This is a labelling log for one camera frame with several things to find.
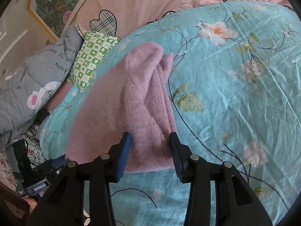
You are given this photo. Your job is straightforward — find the grey printed pillow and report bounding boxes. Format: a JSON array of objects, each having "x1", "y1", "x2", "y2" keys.
[{"x1": 1, "y1": 24, "x2": 83, "y2": 149}]

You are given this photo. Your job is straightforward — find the gold framed floral painting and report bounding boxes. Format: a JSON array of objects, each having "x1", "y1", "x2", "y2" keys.
[{"x1": 27, "y1": 0, "x2": 86, "y2": 41}]

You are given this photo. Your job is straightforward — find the floral bed sheet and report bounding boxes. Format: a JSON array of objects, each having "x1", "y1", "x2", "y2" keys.
[{"x1": 1, "y1": 124, "x2": 46, "y2": 192}]

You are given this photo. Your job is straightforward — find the person's left hand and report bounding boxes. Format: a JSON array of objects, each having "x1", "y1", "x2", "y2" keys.
[{"x1": 23, "y1": 196, "x2": 38, "y2": 212}]

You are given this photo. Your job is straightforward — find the teal floral quilt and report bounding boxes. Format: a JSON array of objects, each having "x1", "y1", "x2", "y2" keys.
[{"x1": 40, "y1": 1, "x2": 300, "y2": 225}]

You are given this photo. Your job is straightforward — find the pink folded blanket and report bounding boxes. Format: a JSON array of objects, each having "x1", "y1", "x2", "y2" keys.
[{"x1": 45, "y1": 81, "x2": 73, "y2": 112}]

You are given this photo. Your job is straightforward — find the green checkered pillow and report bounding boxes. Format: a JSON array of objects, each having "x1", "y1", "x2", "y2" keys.
[{"x1": 67, "y1": 31, "x2": 120, "y2": 92}]

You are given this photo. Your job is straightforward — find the mauve knit sweater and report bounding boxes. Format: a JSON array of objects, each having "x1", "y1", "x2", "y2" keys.
[{"x1": 66, "y1": 42, "x2": 176, "y2": 173}]

